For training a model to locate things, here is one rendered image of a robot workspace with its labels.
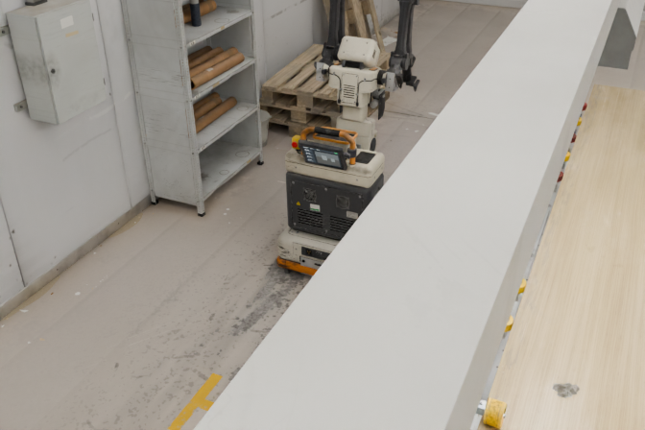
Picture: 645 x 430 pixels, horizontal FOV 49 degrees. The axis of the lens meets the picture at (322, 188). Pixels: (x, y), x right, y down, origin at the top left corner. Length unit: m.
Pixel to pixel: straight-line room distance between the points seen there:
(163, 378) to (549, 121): 3.50
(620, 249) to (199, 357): 2.17
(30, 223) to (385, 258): 4.19
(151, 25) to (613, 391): 3.37
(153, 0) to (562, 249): 2.82
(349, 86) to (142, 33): 1.42
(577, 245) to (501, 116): 2.83
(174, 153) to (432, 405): 4.73
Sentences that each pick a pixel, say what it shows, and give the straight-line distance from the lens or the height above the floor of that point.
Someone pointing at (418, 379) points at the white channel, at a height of 2.46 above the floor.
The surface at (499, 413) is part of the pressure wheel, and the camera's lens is 2.31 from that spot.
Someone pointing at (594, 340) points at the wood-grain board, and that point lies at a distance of 2.76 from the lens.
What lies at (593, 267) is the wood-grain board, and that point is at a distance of 3.13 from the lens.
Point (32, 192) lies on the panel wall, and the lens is 4.40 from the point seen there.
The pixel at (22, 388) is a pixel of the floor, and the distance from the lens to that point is 4.01.
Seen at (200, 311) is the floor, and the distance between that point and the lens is 4.20.
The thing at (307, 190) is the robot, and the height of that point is 0.60.
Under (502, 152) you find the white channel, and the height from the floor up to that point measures 2.46.
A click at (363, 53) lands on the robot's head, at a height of 1.32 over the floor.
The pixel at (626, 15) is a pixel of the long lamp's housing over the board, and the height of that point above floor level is 2.37.
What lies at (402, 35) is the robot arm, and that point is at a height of 1.40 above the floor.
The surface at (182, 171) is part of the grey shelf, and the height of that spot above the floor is 0.34.
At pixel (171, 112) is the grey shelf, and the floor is 0.78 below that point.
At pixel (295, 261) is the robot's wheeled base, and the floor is 0.13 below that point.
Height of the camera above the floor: 2.63
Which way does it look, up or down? 30 degrees down
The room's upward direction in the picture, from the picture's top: 1 degrees counter-clockwise
